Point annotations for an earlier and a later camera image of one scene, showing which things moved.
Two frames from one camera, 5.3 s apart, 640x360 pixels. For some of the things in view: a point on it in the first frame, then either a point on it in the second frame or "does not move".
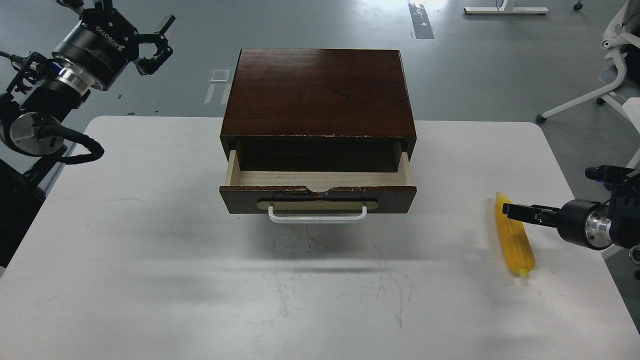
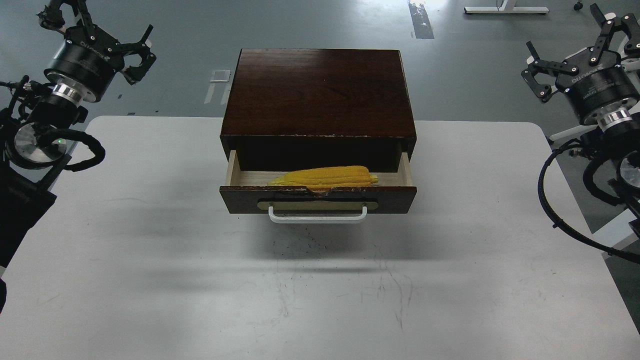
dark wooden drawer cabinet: [314, 110] does not move
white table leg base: [507, 8] does not move
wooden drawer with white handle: [318, 197] does not move
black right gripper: [586, 223] → [601, 83]
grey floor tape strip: [421, 23] does not move
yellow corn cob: [516, 239] → [321, 179]
